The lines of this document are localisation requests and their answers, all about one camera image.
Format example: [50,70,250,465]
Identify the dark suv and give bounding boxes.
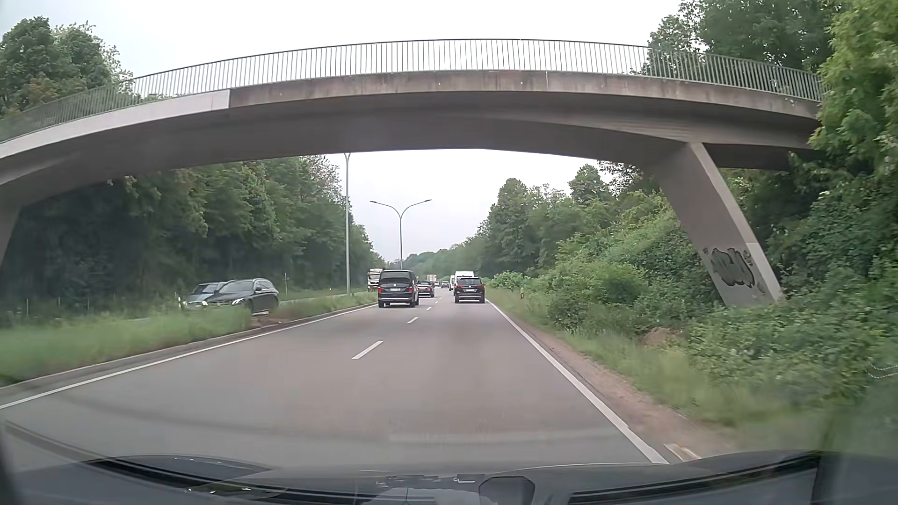
[453,276,486,304]

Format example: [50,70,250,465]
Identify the black van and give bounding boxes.
[377,269,420,309]

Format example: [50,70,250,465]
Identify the concrete footbridge with railing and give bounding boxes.
[0,38,826,308]

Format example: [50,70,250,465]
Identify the grey asphalt road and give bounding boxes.
[0,286,671,472]

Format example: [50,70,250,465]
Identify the road markings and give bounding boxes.
[0,289,701,465]

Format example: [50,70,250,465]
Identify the black estate car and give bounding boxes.
[205,278,281,316]

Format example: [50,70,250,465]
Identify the car's own bonnet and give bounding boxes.
[0,449,898,505]

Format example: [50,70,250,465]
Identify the grass verge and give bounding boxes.
[485,286,843,453]

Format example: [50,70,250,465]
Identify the grey car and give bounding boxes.
[180,281,227,310]

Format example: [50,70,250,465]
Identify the wood of green trees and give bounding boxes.
[0,15,385,317]

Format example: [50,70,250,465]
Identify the grass median strip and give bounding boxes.
[0,290,378,385]

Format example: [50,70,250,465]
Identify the trees and bushes on bank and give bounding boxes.
[403,0,898,422]

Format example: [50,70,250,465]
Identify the tall grey lamp post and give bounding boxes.
[342,153,352,296]

